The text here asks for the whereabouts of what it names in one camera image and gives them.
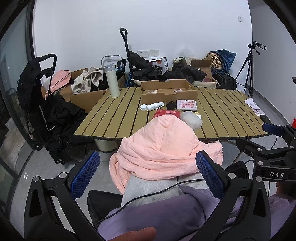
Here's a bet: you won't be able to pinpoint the black clothes heap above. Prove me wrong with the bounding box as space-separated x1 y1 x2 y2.
35 94 93 165

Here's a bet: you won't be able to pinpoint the black cable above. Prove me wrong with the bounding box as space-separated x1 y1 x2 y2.
95 178 208 230

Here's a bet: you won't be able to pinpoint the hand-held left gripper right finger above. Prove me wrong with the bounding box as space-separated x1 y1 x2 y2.
187 150 271 241

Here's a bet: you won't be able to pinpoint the beige garment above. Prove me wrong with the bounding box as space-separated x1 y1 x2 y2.
70 67 107 94

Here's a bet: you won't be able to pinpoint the person's right forearm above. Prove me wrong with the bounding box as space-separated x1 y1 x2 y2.
269 193 296 234

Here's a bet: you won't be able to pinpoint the person's left hand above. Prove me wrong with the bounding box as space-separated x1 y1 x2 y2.
110 227 157 241

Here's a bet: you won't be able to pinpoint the red book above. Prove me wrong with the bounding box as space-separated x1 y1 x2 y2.
153 109 182 120

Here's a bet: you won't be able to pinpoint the black tripod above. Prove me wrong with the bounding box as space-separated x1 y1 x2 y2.
235 49 255 98

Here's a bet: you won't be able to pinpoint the white spray bottle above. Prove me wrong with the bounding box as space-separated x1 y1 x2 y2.
146 102 165 112

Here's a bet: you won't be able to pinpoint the white thermos bottle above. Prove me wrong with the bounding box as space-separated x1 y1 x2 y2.
104 63 121 98

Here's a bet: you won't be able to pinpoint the black backpack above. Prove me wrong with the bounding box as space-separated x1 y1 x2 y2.
211 68 237 91

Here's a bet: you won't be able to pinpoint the pink hooded jacket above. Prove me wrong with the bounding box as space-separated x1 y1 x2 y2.
109 115 224 194

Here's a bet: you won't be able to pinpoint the black stroller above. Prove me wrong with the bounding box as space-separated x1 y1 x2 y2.
17 54 57 150

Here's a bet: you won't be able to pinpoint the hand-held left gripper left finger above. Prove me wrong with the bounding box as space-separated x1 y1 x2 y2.
24 150 109 241

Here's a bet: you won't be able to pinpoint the open brown cardboard box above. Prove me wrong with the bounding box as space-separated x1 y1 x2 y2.
191 59 219 82

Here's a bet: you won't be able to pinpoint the black clothing pile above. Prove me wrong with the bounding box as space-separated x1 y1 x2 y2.
132 65 207 84

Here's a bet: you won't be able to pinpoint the wooden slat folding table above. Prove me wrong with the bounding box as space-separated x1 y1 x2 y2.
73 86 271 141

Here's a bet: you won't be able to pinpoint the white waste bin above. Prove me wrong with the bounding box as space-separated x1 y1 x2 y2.
94 138 119 153

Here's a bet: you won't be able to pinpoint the white cloth bundle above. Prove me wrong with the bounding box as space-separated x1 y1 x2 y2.
0 118 26 167

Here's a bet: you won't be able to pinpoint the large cardboard box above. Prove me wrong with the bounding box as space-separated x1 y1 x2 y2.
42 68 111 113

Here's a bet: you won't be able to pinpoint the blue bag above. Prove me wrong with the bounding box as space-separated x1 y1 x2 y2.
209 49 237 72

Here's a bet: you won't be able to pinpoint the white wall outlet strip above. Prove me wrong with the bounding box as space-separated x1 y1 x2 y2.
137 50 160 57

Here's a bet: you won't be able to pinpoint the person's purple hoodie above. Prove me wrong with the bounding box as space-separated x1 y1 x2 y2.
97 185 255 241

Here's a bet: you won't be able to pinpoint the pink garment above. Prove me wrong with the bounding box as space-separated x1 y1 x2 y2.
47 70 73 95

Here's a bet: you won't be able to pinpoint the wicker ball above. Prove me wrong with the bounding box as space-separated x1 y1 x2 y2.
206 52 223 69

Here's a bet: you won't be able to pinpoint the black folding trolley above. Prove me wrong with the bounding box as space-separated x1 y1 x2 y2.
120 28 158 80

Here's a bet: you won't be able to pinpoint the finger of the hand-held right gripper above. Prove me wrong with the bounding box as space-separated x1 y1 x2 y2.
236 138 290 163
260 115 296 144

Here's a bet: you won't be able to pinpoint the person's grey pants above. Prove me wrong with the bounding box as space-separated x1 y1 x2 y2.
121 173 208 207

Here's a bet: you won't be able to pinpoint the glass door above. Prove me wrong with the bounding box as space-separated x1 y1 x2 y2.
0 0 37 209

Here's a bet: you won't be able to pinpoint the translucent plastic box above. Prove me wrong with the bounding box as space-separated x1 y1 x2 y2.
180 111 203 130

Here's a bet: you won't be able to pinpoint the pink wet wipes pack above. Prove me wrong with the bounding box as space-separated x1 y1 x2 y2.
176 99 197 111

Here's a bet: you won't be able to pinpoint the paper receipts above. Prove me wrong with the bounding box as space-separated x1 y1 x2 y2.
244 98 266 116

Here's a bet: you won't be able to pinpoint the white printed carton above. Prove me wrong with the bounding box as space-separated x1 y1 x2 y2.
148 57 168 75

